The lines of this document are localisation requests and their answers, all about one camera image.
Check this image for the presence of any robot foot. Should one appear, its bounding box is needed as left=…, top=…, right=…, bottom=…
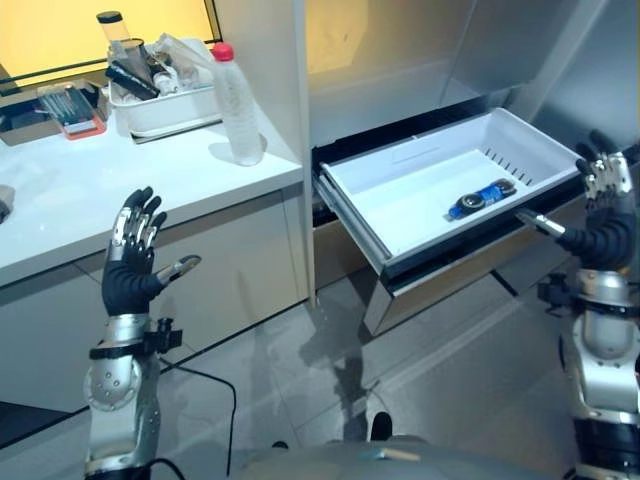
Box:
left=369, top=410, right=394, bottom=442

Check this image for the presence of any grey metal can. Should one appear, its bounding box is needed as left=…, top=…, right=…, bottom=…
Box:
left=120, top=37, right=151, bottom=84

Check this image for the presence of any white plastic basin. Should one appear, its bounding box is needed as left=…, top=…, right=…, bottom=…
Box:
left=107, top=79, right=224, bottom=139

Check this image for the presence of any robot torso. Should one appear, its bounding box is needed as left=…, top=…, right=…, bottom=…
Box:
left=232, top=433, right=581, bottom=480

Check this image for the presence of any red tray of utensils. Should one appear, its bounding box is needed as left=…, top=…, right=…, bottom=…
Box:
left=36, top=83, right=109, bottom=141

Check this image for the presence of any black cable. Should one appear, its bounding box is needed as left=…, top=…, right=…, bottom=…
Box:
left=149, top=359, right=237, bottom=480

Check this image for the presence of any crumpled clear plastic bag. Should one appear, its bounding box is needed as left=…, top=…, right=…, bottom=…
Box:
left=144, top=32, right=217, bottom=94

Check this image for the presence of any white counter cabinet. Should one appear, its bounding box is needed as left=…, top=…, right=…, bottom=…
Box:
left=0, top=115, right=314, bottom=416

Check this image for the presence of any clear jar with black lid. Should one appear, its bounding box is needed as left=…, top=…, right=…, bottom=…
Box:
left=95, top=10, right=134, bottom=67

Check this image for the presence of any cardboard box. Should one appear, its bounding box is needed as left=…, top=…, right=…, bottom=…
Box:
left=0, top=79, right=109, bottom=147

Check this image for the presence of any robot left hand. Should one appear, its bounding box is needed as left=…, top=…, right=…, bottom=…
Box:
left=102, top=186, right=203, bottom=318

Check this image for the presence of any silver refrigerator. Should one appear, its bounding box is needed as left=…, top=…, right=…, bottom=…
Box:
left=292, top=0, right=640, bottom=311

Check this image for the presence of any clear bottle with red cap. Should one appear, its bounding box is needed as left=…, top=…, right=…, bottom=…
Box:
left=209, top=41, right=265, bottom=166

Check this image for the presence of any white refrigerator drawer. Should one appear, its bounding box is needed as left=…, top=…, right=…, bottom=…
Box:
left=313, top=106, right=591, bottom=337

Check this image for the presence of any black ribbed cylinder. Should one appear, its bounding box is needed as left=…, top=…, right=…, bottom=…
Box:
left=104, top=59, right=162, bottom=101

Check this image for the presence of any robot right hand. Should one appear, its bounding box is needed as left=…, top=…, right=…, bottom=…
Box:
left=515, top=129, right=634, bottom=274

